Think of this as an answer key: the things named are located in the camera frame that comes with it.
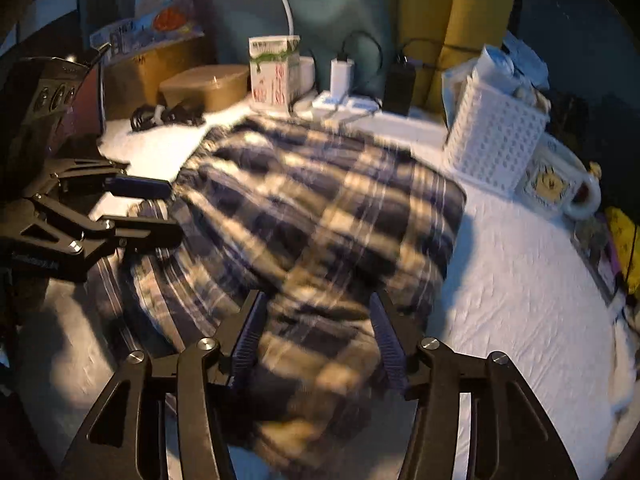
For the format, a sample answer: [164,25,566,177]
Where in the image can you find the snack bag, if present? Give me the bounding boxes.
[89,0,204,58]

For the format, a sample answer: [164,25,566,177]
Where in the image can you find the white power strip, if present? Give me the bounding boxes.
[291,91,382,122]

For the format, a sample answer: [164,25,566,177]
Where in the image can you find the white bear mug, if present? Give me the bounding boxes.
[515,133,601,220]

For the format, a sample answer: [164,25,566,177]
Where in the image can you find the white green milk carton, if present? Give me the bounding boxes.
[248,35,300,112]

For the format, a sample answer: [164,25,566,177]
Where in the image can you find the blue yellow plaid pants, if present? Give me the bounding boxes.
[86,116,466,478]

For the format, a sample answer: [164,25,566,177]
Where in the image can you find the black power adapter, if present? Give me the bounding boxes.
[382,54,416,116]

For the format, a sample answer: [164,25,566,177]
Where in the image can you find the black coiled cable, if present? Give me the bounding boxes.
[129,102,207,134]

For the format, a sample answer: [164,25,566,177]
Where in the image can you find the white perforated plastic basket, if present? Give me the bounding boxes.
[442,63,551,197]

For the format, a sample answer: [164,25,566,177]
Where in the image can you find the white charger adapter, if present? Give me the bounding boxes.
[330,56,355,102]

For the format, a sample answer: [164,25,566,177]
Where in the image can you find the beige plastic container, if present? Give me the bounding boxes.
[160,64,250,113]

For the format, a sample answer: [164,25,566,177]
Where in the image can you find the yellow curtain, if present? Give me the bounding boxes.
[387,0,514,113]

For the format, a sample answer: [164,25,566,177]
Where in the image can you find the cardboard box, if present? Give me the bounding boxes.
[103,37,216,120]

